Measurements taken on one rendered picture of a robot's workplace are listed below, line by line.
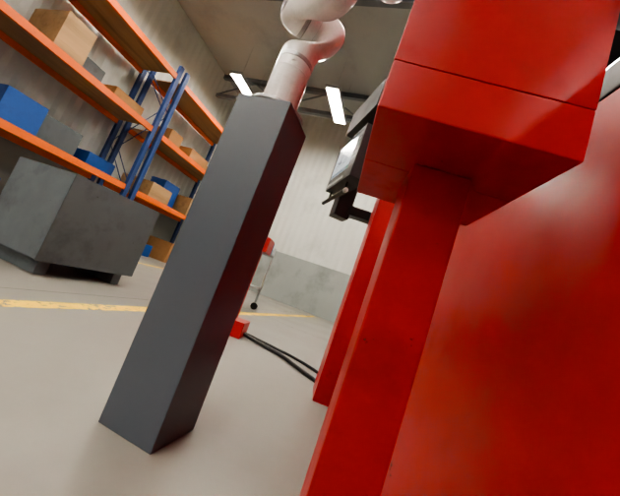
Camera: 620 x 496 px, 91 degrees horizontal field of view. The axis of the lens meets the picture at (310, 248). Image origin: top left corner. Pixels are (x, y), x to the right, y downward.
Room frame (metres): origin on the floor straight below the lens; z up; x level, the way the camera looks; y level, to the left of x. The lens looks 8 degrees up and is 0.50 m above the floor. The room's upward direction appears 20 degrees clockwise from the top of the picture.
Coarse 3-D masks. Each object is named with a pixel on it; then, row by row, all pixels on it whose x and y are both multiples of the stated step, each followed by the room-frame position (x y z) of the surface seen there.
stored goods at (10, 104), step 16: (0, 96) 3.78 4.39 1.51; (16, 96) 3.88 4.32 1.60; (0, 112) 3.82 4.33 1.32; (16, 112) 3.95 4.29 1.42; (32, 112) 4.09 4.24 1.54; (32, 128) 4.17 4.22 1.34; (48, 128) 4.62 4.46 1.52; (64, 128) 4.80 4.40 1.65; (64, 144) 4.89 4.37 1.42; (96, 160) 5.43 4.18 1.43
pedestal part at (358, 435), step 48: (432, 192) 0.29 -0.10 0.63; (384, 240) 0.33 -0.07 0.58; (432, 240) 0.28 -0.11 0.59; (384, 288) 0.29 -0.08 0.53; (432, 288) 0.28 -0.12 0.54; (384, 336) 0.29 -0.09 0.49; (336, 384) 0.34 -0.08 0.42; (384, 384) 0.28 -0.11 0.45; (336, 432) 0.29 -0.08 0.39; (384, 432) 0.28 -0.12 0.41; (336, 480) 0.29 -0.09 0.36; (384, 480) 0.28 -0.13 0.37
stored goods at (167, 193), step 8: (136, 176) 6.40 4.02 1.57; (152, 176) 7.18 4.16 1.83; (144, 184) 6.33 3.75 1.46; (152, 184) 6.28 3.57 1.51; (160, 184) 7.09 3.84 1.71; (168, 184) 7.17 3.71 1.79; (144, 192) 6.31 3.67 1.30; (152, 192) 6.34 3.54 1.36; (160, 192) 6.56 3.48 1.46; (168, 192) 6.76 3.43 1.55; (176, 192) 7.49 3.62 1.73; (160, 200) 6.65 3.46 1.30; (168, 200) 6.86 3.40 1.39; (176, 200) 7.91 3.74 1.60; (184, 200) 7.84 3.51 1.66; (192, 200) 7.79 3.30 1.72; (176, 208) 7.88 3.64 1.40; (184, 208) 7.80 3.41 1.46
